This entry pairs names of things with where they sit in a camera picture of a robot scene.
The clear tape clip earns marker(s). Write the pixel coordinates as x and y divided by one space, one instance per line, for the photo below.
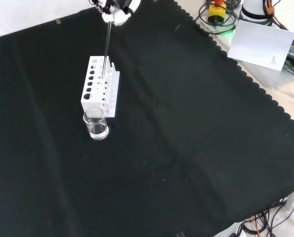
58 21
180 234

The clear glass rod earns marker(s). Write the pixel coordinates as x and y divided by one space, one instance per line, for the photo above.
107 47

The black bench cloth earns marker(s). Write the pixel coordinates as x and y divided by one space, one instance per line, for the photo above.
161 135

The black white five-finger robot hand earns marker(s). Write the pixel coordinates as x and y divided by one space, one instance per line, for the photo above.
117 17

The white test tube rack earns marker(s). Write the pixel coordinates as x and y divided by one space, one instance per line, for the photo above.
111 98

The yellow stop button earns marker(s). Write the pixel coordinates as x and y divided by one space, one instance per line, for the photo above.
217 11

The pale board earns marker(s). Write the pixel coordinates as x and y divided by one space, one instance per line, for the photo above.
260 44

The clear glass beaker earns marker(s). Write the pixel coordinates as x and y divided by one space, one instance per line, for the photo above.
97 128

